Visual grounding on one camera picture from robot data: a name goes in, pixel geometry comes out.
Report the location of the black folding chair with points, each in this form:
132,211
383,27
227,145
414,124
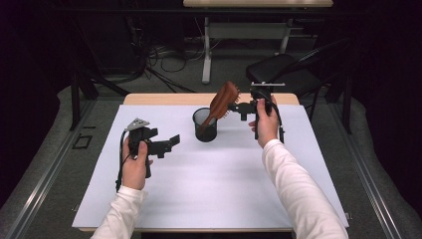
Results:
298,73

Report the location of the brown wooden hairbrush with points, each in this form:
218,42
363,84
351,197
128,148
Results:
222,101

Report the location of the person's left hand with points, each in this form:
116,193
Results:
134,171

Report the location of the white-legged desk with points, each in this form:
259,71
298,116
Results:
245,30

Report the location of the black metal stand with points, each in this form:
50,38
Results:
75,99

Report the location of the white table cover sheet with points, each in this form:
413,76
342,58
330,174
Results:
215,179

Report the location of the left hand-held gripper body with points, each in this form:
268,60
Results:
136,134

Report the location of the person's right hand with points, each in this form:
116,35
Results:
267,127

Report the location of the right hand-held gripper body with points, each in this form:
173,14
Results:
260,93

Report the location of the metal floor rail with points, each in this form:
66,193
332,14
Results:
365,172
49,172

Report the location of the black mesh pen holder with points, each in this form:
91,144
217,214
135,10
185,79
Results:
210,134

